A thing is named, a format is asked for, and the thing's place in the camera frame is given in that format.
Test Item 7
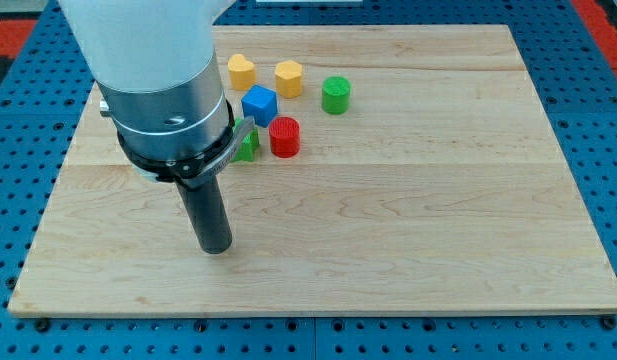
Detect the green cylinder block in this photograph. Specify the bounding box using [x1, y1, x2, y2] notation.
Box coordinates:
[322, 76, 351, 115]

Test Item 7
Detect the light wooden board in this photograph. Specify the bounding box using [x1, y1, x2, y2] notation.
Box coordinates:
[8, 25, 617, 318]

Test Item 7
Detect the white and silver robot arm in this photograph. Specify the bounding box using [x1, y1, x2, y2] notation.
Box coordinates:
[59, 0, 235, 179]

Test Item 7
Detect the yellow hexagon block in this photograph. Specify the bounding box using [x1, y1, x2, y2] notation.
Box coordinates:
[275, 60, 303, 98]

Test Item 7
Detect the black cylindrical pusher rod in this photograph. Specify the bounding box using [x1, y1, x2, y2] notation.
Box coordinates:
[177, 177, 232, 254]

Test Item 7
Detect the yellow heart block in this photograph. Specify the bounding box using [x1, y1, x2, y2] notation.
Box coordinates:
[227, 53, 256, 91]

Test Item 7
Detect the red cylinder block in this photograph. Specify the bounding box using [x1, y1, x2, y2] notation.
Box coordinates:
[268, 117, 300, 158]

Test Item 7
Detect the black clamp with metal lever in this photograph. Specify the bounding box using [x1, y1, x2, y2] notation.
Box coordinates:
[117, 101, 255, 191]

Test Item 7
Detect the blue cube block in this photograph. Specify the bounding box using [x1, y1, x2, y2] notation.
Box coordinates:
[241, 85, 278, 128]

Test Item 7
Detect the green star block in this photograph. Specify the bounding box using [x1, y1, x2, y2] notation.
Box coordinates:
[232, 126, 260, 162]

